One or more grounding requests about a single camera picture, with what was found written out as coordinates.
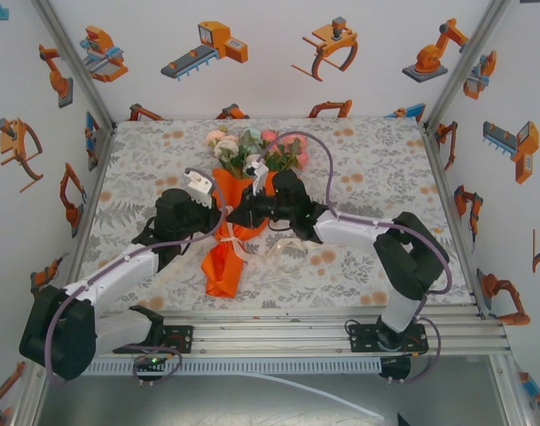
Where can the cream ribbon with gold print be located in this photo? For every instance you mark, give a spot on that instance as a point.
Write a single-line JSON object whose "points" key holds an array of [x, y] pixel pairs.
{"points": [[236, 244]]}

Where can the pink fake flower stem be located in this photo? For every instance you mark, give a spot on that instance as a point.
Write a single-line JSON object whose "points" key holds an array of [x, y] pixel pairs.
{"points": [[298, 155], [267, 134]]}

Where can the orange wrapping paper sheet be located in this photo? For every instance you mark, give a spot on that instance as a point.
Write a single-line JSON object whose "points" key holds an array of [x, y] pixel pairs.
{"points": [[223, 275]]}

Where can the mint fake flower stem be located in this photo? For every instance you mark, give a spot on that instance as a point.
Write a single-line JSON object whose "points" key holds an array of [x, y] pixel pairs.
{"points": [[252, 133]]}

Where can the peach fake flower stem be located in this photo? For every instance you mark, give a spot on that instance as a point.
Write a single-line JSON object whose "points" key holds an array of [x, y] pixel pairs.
{"points": [[216, 135]]}

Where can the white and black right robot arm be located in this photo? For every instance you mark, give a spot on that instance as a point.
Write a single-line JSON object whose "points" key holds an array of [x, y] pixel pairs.
{"points": [[349, 231]]}

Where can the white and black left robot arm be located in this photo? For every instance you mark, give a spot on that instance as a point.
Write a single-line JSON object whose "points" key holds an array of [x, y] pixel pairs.
{"points": [[119, 275]]}

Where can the floral patterned table mat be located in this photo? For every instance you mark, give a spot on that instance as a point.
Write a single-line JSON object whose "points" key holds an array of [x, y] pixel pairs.
{"points": [[385, 177]]}

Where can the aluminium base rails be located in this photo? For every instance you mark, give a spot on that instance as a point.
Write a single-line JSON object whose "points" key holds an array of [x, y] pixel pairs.
{"points": [[274, 341]]}

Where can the small board with green light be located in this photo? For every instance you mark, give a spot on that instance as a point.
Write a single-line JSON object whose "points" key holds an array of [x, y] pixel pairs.
{"points": [[151, 361]]}

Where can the thin white tube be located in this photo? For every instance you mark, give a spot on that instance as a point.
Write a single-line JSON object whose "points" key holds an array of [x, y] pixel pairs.
{"points": [[323, 392]]}

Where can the black connector box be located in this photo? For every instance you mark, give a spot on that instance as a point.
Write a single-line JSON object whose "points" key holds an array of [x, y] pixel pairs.
{"points": [[396, 368]]}

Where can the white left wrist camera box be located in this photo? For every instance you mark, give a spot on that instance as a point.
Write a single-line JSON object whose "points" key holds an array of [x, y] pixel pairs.
{"points": [[201, 186]]}

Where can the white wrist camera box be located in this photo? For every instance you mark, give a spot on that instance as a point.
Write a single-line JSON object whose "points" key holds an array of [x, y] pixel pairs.
{"points": [[201, 186], [257, 175]]}

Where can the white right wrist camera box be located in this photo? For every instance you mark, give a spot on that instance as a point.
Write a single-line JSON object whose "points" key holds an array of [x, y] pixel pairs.
{"points": [[257, 175]]}

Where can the aluminium side rail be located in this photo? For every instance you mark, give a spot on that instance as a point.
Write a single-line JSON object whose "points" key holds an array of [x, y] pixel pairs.
{"points": [[92, 195], [453, 222]]}

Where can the aluminium frame post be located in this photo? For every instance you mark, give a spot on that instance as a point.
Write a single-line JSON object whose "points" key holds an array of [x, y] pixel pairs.
{"points": [[74, 57], [469, 57]]}

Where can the aluminium frame leg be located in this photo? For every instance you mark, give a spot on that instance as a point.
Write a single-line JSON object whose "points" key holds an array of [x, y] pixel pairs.
{"points": [[28, 401], [511, 390]]}

